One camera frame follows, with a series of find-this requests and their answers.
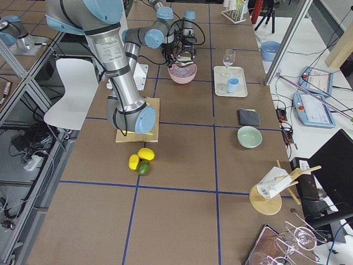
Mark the yellow plastic knife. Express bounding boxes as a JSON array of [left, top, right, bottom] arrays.
[[126, 131, 153, 135]]

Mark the teach pendant tablet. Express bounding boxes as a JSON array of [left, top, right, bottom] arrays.
[[299, 66, 334, 97], [293, 92, 336, 128]]

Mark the white chair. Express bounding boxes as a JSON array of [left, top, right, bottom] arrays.
[[44, 59, 99, 130]]

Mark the wooden cutting board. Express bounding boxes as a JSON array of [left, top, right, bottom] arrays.
[[115, 97, 160, 143]]

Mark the blue plastic cup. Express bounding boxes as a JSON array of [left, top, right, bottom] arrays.
[[227, 77, 239, 93]]

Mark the pink bowl of ice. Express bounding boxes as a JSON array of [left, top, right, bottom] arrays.
[[168, 64, 197, 84]]

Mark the blue bowl with fork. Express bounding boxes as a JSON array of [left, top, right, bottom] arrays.
[[260, 41, 281, 61]]

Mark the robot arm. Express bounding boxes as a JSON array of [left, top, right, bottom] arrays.
[[45, 1, 174, 134], [144, 1, 197, 64]]

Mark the black monitor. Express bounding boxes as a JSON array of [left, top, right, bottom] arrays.
[[297, 129, 352, 228]]

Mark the black tripod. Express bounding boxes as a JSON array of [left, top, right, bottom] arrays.
[[254, 1, 275, 34]]

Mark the red cylinder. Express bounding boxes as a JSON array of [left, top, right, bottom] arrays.
[[251, 0, 263, 25]]

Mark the clear wine glass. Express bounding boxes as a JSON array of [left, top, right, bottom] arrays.
[[221, 49, 236, 78]]

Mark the yellow lemon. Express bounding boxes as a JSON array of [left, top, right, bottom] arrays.
[[137, 147, 155, 161], [128, 154, 140, 171]]

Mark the aluminium frame post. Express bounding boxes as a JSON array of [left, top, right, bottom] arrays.
[[264, 0, 313, 86]]

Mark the white wire cup rack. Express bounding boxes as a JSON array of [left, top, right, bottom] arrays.
[[221, 0, 248, 24]]

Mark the cream bear tray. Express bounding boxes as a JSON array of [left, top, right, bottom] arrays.
[[213, 66, 248, 98]]

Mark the metal ice scoop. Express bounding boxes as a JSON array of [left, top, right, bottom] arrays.
[[177, 56, 195, 68]]

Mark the green lime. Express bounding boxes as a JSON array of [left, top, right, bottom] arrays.
[[136, 160, 151, 176]]

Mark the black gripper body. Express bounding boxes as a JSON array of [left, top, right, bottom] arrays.
[[161, 29, 182, 60], [180, 35, 197, 51]]

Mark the wooden stand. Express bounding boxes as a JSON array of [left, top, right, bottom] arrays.
[[249, 160, 321, 215]]

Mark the green bowl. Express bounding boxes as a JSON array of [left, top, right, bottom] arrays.
[[237, 126, 263, 149]]

